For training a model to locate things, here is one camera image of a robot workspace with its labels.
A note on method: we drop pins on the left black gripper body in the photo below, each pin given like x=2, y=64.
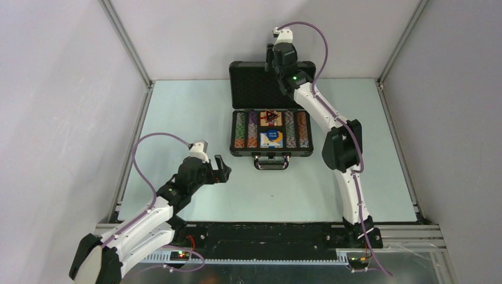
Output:
x=206, y=177

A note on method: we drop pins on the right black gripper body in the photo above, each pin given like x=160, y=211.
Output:
x=270, y=52

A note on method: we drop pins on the red triangular dealer button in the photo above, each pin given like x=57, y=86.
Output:
x=270, y=116

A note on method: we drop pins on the red card deck box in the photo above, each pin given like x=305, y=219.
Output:
x=276, y=122

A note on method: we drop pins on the black poker case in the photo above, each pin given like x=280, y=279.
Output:
x=254, y=89

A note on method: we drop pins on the blue small blind button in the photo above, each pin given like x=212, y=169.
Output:
x=273, y=134

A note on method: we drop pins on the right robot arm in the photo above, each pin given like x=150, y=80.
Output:
x=342, y=148

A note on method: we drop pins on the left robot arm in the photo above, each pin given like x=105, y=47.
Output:
x=108, y=257

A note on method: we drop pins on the green chip row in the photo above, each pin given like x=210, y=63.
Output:
x=240, y=130

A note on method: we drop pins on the purple blue chip row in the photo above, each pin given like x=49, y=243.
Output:
x=252, y=130

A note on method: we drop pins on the blue card deck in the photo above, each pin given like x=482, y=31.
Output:
x=265, y=143

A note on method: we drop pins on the brown chip row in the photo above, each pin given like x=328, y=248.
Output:
x=302, y=130

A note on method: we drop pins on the blue orange chip row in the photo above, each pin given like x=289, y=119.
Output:
x=290, y=130

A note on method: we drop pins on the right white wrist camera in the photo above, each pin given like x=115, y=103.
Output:
x=282, y=35

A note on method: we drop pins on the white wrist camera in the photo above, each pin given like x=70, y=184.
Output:
x=198, y=149
x=282, y=35

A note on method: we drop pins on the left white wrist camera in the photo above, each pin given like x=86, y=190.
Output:
x=198, y=149

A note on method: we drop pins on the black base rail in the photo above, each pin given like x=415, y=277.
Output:
x=271, y=241

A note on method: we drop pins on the right aluminium frame post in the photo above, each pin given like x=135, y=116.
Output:
x=402, y=40

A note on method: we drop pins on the aluminium frame post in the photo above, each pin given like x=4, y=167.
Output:
x=120, y=30
x=402, y=40

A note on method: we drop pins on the left aluminium frame post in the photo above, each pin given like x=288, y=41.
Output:
x=120, y=30

